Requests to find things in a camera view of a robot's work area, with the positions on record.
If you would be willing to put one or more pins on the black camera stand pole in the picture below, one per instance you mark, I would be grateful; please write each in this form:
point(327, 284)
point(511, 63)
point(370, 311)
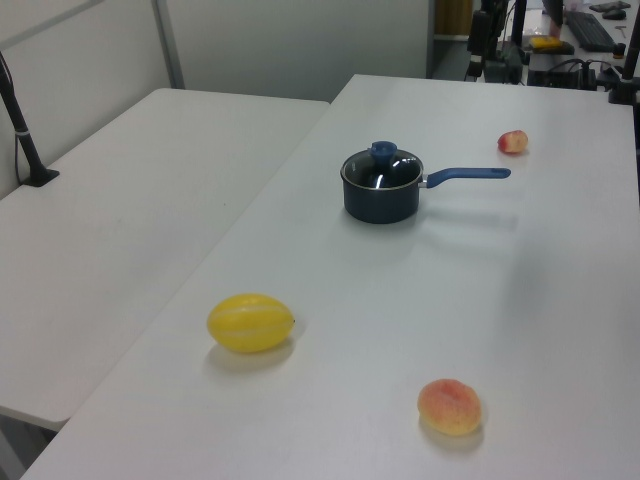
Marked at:
point(22, 140)

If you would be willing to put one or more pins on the orange peach toy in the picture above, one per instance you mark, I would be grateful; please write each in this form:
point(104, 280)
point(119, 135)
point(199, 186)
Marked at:
point(449, 407)

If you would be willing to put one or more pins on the black keyboard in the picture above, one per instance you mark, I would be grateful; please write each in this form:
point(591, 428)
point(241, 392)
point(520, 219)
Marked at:
point(590, 30)

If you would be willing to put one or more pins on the black stand with clamp base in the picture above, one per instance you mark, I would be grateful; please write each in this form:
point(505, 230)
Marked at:
point(625, 80)

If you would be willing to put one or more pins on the yellow box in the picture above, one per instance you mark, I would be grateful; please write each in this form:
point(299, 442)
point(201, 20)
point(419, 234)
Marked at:
point(545, 43)

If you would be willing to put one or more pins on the white side table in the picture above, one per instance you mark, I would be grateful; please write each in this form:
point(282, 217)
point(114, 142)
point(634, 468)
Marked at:
point(100, 240)

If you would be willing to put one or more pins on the red strawberry toy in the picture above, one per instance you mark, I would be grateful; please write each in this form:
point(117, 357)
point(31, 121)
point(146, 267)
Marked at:
point(512, 142)

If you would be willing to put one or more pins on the black electronics box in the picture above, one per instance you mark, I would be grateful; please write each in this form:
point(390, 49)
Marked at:
point(562, 75)

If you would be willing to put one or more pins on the grey partition post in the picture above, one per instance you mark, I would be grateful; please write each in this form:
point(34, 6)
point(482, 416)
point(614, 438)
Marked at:
point(169, 45)

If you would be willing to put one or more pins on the black pole with white band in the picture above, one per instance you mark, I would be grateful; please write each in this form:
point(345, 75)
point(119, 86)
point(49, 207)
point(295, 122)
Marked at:
point(477, 37)

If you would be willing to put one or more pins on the black computer mouse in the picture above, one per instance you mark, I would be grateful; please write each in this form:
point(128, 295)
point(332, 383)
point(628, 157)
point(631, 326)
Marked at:
point(614, 13)

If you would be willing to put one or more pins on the glass lid with blue knob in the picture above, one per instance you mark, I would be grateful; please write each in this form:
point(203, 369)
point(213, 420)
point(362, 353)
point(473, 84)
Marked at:
point(383, 150)

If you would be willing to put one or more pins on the wooden panel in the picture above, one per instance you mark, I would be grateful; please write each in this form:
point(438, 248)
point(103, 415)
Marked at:
point(452, 17)

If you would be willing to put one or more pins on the yellow striped melon toy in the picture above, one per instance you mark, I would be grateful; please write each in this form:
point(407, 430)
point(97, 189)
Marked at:
point(250, 322)

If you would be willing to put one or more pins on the thin black upright pole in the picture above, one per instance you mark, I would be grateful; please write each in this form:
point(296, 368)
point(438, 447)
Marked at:
point(519, 25)

